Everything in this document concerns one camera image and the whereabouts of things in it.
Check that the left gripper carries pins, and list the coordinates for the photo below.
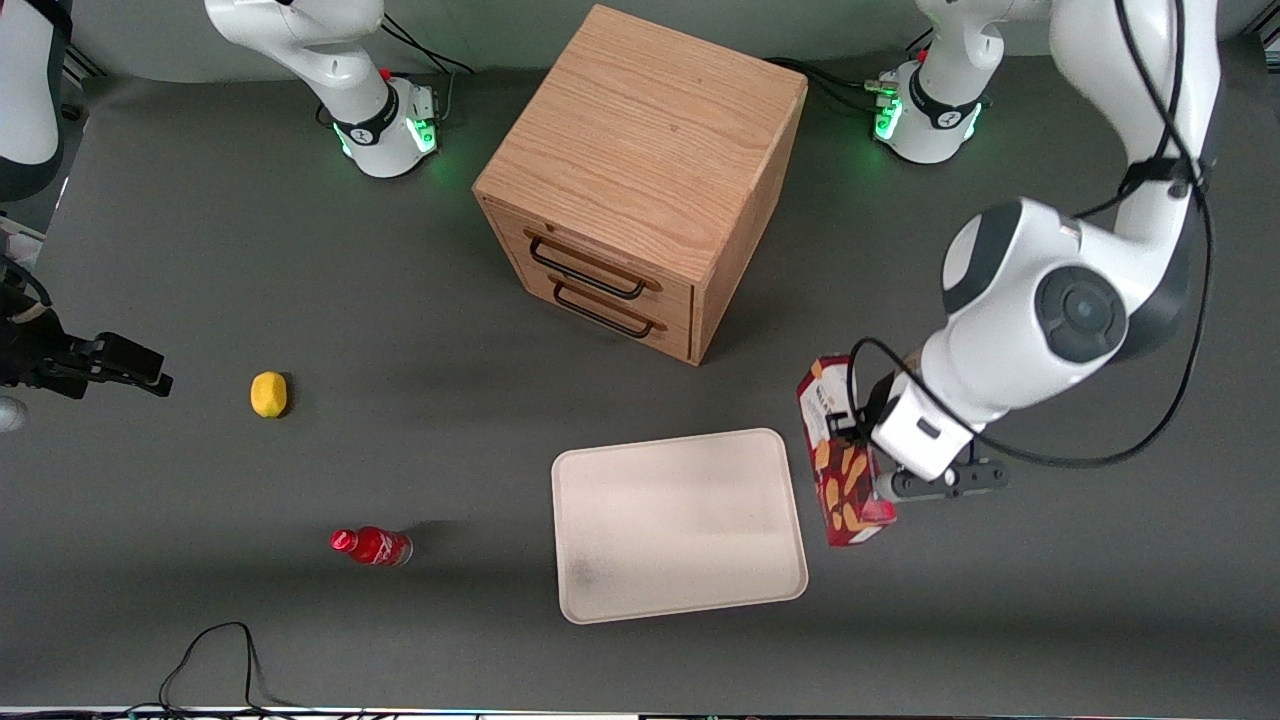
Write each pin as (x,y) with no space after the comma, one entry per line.
(878,398)

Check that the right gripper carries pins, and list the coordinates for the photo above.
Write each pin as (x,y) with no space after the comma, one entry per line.
(30,350)

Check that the red cookie box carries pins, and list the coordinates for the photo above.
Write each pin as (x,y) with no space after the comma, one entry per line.
(845,490)

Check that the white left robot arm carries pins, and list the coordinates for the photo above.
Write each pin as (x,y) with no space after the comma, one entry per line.
(1010,340)

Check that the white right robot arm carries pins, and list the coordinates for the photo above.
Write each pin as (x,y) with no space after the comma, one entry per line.
(330,60)

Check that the beige rectangular tray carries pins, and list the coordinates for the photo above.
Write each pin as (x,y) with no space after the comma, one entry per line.
(678,525)

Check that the yellow lemon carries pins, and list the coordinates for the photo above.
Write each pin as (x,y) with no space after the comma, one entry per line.
(268,394)

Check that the wooden drawer front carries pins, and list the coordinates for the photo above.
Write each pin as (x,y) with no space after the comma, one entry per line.
(600,255)
(660,335)

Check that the red soda bottle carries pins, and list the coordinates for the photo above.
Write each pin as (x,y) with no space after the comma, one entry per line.
(372,546)

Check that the oak wooden drawer cabinet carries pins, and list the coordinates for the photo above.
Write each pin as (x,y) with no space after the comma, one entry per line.
(650,130)

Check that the aluminium frame rail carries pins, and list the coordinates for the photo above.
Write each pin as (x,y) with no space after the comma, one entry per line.
(85,62)

